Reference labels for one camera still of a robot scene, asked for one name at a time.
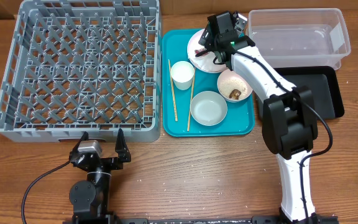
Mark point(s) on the pink bowl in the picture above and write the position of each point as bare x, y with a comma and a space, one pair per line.
228, 74

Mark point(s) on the left wooden chopstick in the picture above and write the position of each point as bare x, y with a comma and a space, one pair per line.
173, 91

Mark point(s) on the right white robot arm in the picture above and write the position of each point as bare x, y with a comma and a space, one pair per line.
289, 120

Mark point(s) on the right wooden chopstick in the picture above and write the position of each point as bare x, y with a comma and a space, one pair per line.
191, 97

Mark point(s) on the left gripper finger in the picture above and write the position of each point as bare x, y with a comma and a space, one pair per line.
84, 137
121, 148

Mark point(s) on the clear plastic waste bin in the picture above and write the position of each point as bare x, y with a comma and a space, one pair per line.
300, 37

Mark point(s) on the grey plastic dishwasher rack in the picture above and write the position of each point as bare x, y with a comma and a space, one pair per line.
79, 67

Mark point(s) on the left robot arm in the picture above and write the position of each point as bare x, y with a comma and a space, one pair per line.
90, 197

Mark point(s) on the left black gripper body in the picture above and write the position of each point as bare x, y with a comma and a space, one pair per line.
110, 163

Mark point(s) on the teal plastic serving tray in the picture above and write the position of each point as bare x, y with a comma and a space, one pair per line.
240, 116

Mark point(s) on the brown food scrap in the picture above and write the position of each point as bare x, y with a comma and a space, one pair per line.
235, 94

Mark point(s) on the white paper cup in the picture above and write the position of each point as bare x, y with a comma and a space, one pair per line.
182, 73

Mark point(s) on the grey-white bowl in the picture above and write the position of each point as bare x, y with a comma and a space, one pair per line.
208, 108

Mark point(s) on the black rectangular tray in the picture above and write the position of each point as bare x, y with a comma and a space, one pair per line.
322, 81

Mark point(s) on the brown cardboard backdrop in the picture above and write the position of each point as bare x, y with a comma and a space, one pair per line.
9, 8

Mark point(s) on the red snack wrapper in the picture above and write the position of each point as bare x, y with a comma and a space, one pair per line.
199, 50

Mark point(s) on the wooden chopstick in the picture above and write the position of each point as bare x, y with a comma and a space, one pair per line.
173, 91
191, 97

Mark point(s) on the large white round plate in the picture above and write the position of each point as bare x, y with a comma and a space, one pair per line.
205, 61

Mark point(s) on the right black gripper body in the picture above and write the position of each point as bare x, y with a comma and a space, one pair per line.
206, 37

